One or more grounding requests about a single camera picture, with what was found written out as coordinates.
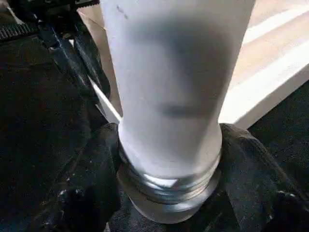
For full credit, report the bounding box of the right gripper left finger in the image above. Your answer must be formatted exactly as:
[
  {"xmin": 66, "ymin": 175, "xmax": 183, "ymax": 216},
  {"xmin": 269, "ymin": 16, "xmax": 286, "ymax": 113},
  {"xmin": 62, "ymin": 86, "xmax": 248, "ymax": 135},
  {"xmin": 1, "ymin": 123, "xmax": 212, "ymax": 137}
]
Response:
[{"xmin": 29, "ymin": 123, "xmax": 122, "ymax": 232}]

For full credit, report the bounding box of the white plastic table leg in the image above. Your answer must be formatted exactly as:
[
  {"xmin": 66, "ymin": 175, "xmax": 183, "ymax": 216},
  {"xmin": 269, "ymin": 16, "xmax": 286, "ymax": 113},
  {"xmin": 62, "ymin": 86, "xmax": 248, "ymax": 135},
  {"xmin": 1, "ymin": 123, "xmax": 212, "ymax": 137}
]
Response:
[{"xmin": 99, "ymin": 0, "xmax": 256, "ymax": 203}]

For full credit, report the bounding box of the white plastic table top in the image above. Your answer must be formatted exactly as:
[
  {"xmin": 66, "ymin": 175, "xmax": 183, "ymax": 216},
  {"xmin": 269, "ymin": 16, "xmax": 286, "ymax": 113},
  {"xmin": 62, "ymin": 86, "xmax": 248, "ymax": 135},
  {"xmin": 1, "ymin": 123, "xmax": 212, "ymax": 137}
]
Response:
[{"xmin": 77, "ymin": 0, "xmax": 309, "ymax": 225}]

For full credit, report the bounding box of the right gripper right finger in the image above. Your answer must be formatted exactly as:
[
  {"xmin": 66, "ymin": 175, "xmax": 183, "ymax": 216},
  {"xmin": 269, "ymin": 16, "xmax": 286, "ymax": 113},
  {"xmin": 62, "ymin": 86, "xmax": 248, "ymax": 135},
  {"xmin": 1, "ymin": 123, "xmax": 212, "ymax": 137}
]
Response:
[{"xmin": 212, "ymin": 123, "xmax": 309, "ymax": 232}]

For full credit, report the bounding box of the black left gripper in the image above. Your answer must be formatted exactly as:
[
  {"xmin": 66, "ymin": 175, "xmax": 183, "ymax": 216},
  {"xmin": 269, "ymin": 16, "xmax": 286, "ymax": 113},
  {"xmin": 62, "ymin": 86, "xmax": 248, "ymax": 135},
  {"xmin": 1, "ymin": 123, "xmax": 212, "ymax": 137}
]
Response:
[{"xmin": 0, "ymin": 0, "xmax": 112, "ymax": 127}]

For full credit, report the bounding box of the black work mat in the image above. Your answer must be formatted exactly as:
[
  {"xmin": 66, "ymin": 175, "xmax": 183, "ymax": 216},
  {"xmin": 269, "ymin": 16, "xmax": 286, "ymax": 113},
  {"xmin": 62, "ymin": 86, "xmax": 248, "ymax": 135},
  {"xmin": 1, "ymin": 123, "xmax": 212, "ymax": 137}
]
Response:
[{"xmin": 0, "ymin": 10, "xmax": 309, "ymax": 232}]

